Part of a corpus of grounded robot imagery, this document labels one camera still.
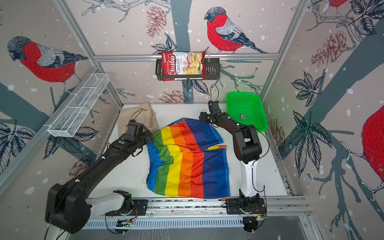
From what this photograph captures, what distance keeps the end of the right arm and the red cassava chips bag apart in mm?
206

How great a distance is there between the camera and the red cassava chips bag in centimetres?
87

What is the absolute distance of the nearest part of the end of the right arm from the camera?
0.76 m
